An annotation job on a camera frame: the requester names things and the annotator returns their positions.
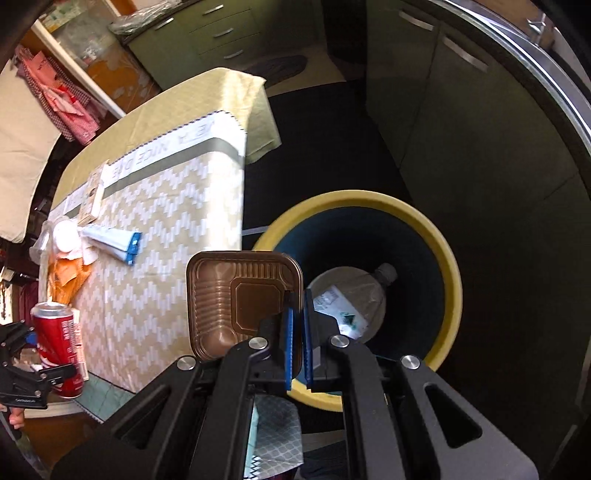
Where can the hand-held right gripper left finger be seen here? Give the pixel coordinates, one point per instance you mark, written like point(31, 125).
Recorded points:
point(288, 344)

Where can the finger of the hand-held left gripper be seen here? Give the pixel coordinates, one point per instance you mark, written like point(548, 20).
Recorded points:
point(16, 339)
point(27, 383)

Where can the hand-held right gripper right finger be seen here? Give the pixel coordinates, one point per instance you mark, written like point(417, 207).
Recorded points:
point(308, 344)

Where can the red soda can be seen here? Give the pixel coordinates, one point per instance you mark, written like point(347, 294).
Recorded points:
point(57, 332)

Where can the brown plastic food tray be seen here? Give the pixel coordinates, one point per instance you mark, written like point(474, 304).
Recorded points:
point(240, 300)

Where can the orange wrapper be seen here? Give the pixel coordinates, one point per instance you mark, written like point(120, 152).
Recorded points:
point(64, 277)

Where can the yellow trash bin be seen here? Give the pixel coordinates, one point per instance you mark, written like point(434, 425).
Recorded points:
point(360, 198)

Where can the person's left hand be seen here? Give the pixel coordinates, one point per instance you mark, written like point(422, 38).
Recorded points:
point(16, 420)

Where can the clear plastic bottle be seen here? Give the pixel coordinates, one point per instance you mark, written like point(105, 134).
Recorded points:
point(355, 295)

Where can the crumpled white tissue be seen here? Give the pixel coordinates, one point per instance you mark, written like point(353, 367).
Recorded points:
point(83, 256)

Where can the white plastic cup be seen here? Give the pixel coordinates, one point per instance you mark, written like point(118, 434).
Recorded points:
point(67, 235)

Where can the white and blue toothpaste tube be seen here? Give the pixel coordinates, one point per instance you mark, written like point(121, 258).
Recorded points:
point(115, 242)

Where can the small cardboard box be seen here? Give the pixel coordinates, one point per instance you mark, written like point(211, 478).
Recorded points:
point(92, 198)

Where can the white hanging sheet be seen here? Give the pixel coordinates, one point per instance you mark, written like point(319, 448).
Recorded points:
point(23, 152)

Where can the patterned tablecloth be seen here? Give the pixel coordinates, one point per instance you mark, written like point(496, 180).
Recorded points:
point(175, 194)

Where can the red checkered apron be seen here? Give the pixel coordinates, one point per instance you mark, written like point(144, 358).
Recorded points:
point(64, 101)

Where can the green base cabinets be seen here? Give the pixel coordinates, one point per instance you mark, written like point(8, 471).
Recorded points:
point(461, 138)

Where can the dark floor mat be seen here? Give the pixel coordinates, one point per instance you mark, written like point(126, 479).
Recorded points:
point(284, 68)

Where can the green drawer cabinet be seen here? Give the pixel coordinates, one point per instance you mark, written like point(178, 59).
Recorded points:
point(207, 46)

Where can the clear plastic bag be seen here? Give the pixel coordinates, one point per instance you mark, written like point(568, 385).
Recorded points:
point(138, 23)

